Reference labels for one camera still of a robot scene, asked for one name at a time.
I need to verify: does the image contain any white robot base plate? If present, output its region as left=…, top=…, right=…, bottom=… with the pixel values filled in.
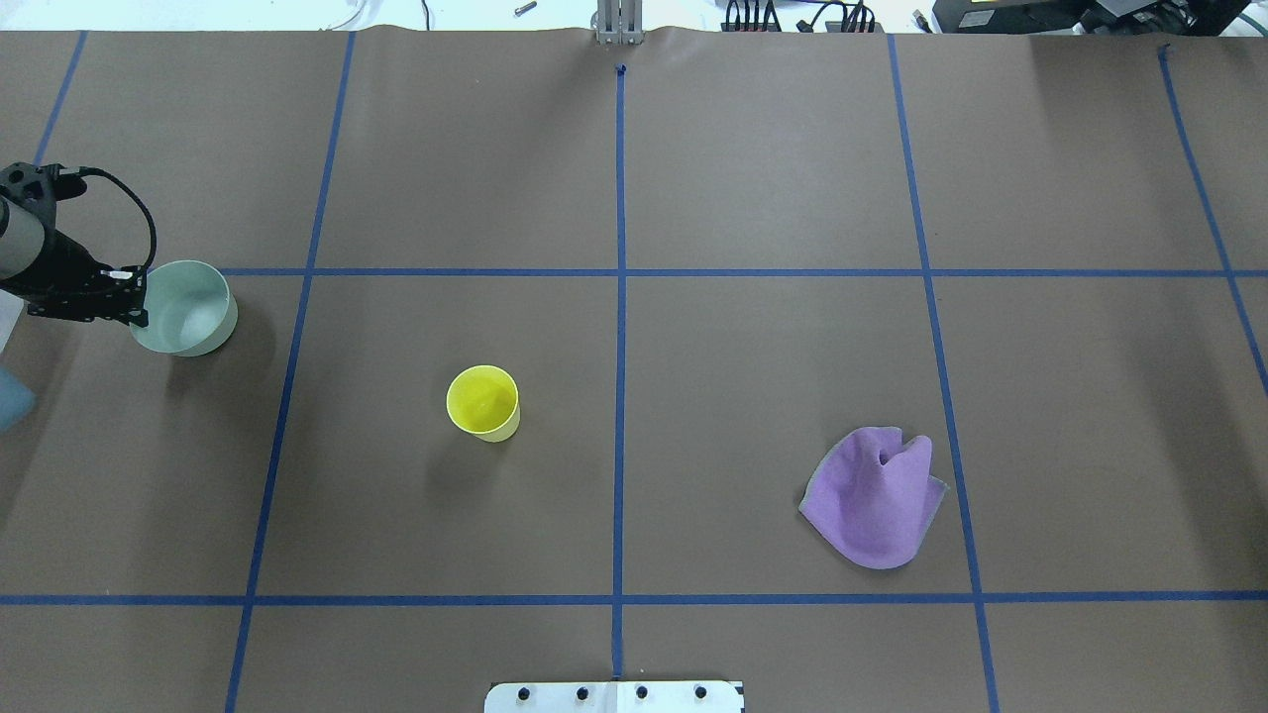
left=483, top=677, right=747, bottom=712

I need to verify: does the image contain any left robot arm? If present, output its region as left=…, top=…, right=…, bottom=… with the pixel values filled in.
left=1, top=197, right=150, bottom=329

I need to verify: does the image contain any yellow plastic cup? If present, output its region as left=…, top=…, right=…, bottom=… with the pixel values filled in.
left=445, top=364, right=521, bottom=443

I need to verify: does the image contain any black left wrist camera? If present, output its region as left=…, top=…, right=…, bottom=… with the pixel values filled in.
left=1, top=162, right=87, bottom=204

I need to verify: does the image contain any aluminium frame post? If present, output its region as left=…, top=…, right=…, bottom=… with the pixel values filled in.
left=591, top=0, right=645, bottom=46

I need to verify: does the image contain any pale green bowl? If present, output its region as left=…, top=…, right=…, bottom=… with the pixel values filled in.
left=131, top=260, right=238, bottom=357

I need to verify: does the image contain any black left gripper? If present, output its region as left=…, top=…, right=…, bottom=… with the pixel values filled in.
left=1, top=230, right=150, bottom=329

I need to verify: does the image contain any purple cloth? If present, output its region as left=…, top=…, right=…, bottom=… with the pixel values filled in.
left=798, top=426, right=948, bottom=571

